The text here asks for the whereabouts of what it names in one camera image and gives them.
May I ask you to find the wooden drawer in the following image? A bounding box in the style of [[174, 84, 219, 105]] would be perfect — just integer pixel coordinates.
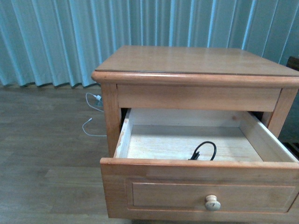
[[100, 108, 299, 224]]

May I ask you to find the wooden nightstand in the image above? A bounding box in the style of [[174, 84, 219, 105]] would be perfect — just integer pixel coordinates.
[[92, 46, 299, 157]]

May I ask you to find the black charger cable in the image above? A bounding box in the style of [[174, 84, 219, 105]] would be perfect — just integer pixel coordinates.
[[188, 141, 217, 161]]

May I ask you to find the pale green curtain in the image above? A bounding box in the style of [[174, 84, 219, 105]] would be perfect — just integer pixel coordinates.
[[0, 0, 299, 86]]

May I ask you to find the dark wooden furniture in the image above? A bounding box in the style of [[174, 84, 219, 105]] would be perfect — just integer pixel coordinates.
[[279, 56, 299, 161]]

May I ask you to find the white floor charger cable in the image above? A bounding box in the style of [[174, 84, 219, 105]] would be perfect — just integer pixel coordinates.
[[82, 92, 107, 137]]

